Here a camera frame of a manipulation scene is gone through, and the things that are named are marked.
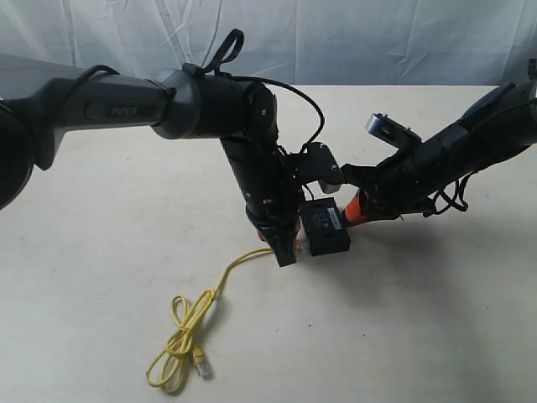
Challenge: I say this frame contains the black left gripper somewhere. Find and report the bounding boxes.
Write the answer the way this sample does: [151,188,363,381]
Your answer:
[221,138,303,267]

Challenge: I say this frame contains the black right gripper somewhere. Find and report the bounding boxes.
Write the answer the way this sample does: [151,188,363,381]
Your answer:
[341,133,477,227]

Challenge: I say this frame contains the small black network box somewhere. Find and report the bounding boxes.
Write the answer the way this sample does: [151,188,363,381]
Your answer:
[300,197,351,256]

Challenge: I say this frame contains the yellow ethernet cable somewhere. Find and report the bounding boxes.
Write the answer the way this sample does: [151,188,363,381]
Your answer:
[145,238,310,395]

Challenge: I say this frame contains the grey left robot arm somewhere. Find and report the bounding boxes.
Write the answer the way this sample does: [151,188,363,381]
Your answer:
[1,55,301,266]

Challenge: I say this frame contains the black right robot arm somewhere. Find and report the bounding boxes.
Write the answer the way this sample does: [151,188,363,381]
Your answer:
[341,81,536,227]

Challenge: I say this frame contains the white backdrop cloth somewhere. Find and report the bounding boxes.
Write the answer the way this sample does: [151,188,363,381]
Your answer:
[1,1,536,85]

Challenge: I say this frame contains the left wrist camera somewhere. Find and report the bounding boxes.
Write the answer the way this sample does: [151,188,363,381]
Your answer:
[286,142,344,194]

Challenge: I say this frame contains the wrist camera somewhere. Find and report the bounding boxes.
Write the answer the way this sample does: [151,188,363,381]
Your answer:
[286,142,344,194]
[365,113,422,149]

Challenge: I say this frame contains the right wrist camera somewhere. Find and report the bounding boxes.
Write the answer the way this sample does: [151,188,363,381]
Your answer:
[365,113,422,149]

